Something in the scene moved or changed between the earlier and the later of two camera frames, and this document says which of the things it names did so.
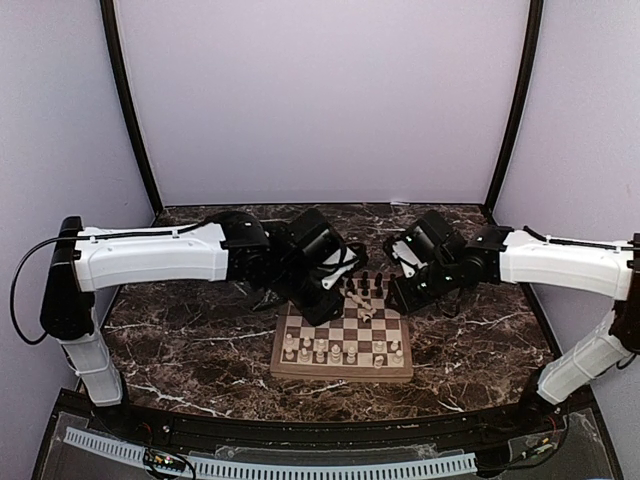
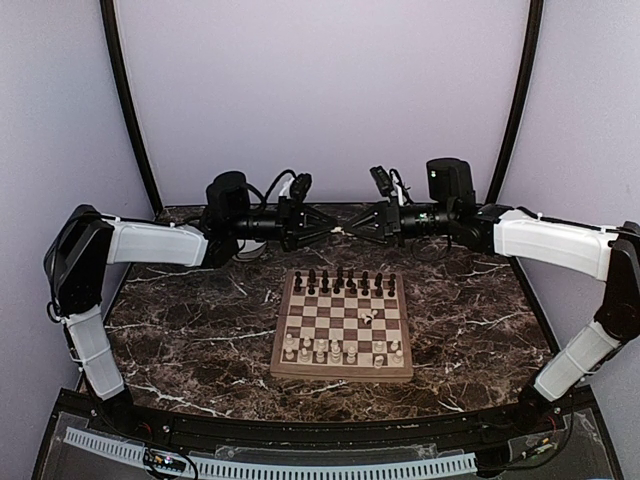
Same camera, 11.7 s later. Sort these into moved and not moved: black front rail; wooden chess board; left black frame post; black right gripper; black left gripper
Moved: black right gripper; black left gripper
Not moved: left black frame post; wooden chess board; black front rail
